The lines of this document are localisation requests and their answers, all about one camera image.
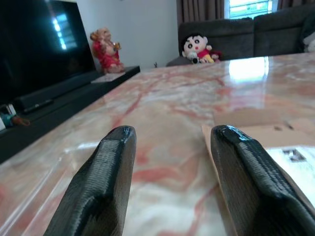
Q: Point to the cartoon boy plush doll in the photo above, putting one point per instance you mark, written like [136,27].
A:
[194,44]

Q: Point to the black remote control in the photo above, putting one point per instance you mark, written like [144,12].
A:
[39,105]

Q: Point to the teal orange toy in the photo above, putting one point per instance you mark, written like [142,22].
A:
[17,121]

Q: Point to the window with grille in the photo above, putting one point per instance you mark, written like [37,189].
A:
[251,8]

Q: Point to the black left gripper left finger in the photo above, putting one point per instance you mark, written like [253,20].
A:
[98,186]

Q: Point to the brown cardboard piece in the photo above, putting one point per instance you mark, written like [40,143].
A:
[270,132]

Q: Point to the black soundbar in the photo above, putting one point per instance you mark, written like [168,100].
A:
[49,92]

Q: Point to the black flat television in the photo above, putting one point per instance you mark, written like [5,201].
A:
[37,49]

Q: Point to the brown curtain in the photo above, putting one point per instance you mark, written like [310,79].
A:
[197,9]

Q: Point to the red gold figurine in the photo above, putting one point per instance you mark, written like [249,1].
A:
[107,56]

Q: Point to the dark grey sofa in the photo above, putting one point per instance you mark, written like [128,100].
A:
[246,39]

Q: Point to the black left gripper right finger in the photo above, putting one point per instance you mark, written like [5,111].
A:
[258,196]

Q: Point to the black television console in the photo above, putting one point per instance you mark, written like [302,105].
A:
[61,110]

